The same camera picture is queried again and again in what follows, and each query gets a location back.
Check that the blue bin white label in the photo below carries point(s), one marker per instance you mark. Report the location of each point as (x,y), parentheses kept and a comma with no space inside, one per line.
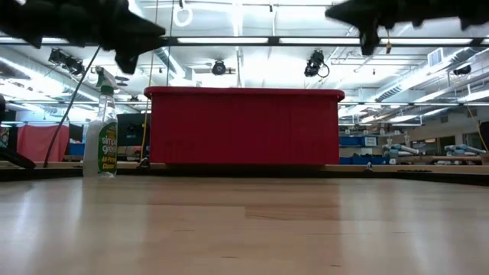
(357,141)

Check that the black ceiling speaker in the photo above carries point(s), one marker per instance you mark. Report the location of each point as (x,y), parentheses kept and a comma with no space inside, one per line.
(462,70)

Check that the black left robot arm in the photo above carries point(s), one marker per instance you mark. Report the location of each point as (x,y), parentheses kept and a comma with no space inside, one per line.
(15,19)

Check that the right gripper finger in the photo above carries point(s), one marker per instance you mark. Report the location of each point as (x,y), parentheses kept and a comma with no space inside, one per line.
(351,13)
(369,40)

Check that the small blue bin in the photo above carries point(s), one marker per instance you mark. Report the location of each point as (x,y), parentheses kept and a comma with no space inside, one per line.
(76,149)

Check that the red plastic laundry basket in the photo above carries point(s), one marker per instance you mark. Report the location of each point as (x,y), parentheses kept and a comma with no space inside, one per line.
(244,126)

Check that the black background panel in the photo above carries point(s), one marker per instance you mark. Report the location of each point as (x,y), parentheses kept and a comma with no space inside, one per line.
(485,137)

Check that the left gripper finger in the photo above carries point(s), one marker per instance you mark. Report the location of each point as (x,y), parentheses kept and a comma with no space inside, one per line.
(127,61)
(141,32)

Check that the cleaner spray bottle green label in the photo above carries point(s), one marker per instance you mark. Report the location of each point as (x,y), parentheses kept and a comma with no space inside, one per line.
(107,149)

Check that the round black ceiling camera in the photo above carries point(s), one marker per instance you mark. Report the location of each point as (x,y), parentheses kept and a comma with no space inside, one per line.
(219,68)

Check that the black overhead frame crossbar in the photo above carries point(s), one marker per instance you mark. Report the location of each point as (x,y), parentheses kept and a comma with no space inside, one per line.
(273,41)

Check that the black ceiling light cluster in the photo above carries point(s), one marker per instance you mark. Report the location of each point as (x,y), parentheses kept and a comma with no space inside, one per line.
(67,61)

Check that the black background monitor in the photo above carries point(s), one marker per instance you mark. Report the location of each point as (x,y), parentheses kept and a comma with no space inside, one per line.
(131,130)

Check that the red cloth partition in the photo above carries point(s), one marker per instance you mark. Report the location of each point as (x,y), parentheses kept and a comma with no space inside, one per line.
(42,141)

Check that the light blue background robot arm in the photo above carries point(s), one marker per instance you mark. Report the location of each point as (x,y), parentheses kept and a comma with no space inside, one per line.
(464,149)
(401,149)

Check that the blue storage bin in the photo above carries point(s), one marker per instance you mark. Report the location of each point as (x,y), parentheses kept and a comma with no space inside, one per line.
(363,160)

